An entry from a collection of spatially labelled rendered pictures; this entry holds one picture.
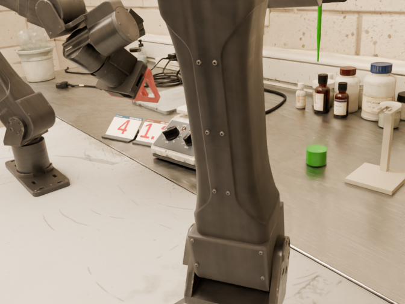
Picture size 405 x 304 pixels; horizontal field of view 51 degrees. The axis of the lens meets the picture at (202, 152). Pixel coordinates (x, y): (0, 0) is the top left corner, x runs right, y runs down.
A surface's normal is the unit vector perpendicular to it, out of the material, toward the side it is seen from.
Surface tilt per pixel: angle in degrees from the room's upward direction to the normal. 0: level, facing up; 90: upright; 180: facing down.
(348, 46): 90
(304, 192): 0
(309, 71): 90
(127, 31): 66
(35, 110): 58
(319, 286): 0
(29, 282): 0
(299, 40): 90
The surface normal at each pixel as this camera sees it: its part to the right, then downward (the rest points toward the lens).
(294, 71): -0.78, 0.28
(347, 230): -0.07, -0.92
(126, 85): -0.55, -0.35
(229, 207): -0.37, 0.51
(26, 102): 0.76, -0.44
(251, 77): 0.91, 0.15
